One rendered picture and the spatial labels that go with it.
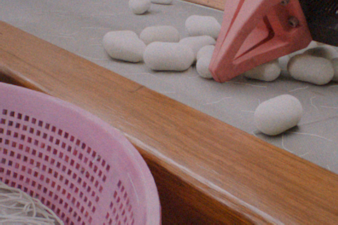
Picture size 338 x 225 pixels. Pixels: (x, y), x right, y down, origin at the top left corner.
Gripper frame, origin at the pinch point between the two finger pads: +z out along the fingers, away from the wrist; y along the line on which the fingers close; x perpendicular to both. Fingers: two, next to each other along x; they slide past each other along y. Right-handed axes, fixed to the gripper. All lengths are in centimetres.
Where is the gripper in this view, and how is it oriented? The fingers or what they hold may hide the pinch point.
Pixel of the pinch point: (221, 67)
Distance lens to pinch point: 38.8
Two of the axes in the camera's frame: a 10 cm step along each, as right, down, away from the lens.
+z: -6.1, 7.5, -2.7
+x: 4.1, 5.8, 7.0
